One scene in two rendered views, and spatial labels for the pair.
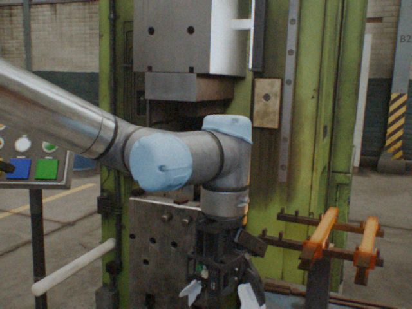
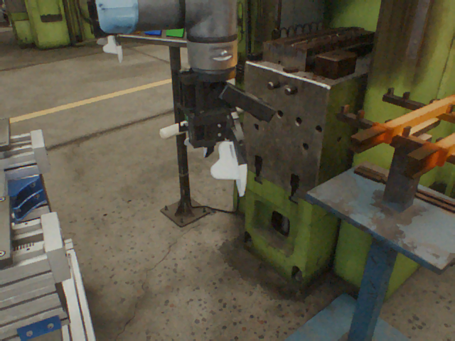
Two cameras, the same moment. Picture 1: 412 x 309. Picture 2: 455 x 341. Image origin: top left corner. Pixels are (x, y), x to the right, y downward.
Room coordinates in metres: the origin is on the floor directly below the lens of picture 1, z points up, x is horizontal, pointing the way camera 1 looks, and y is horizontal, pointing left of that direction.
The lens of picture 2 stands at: (0.08, -0.32, 1.31)
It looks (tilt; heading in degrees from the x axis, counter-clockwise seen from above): 31 degrees down; 27
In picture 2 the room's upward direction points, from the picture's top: straight up
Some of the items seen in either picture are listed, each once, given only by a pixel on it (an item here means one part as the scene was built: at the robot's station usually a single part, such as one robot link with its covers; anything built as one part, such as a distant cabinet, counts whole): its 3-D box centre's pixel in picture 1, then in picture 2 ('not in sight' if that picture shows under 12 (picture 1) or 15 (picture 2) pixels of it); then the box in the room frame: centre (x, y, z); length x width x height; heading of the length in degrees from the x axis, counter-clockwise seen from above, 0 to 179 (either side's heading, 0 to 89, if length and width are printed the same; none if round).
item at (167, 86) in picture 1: (194, 86); not in sight; (1.60, 0.05, 1.32); 0.42 x 0.20 x 0.10; 158
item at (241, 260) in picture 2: not in sight; (261, 261); (1.36, 0.15, 0.01); 0.58 x 0.39 x 0.01; 68
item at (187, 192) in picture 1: (192, 175); (320, 44); (1.60, 0.05, 0.96); 0.42 x 0.20 x 0.09; 158
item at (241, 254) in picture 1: (219, 250); (209, 104); (0.60, -0.03, 1.07); 0.09 x 0.08 x 0.12; 143
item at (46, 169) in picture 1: (47, 169); (176, 27); (1.41, 0.57, 1.01); 0.07 x 0.05 x 0.07; 93
